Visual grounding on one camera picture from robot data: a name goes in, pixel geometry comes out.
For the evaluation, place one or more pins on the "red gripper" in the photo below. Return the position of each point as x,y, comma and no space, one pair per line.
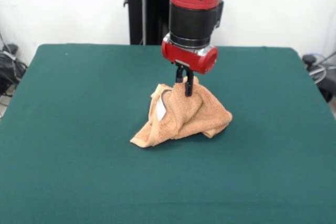
189,57

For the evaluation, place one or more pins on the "peach terry towel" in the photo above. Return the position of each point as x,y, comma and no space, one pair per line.
199,121

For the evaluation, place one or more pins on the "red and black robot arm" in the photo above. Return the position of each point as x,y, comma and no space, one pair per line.
191,19

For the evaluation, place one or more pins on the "dark green table cloth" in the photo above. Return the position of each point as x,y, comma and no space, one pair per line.
78,129

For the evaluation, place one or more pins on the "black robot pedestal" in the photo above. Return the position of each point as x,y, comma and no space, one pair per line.
147,11

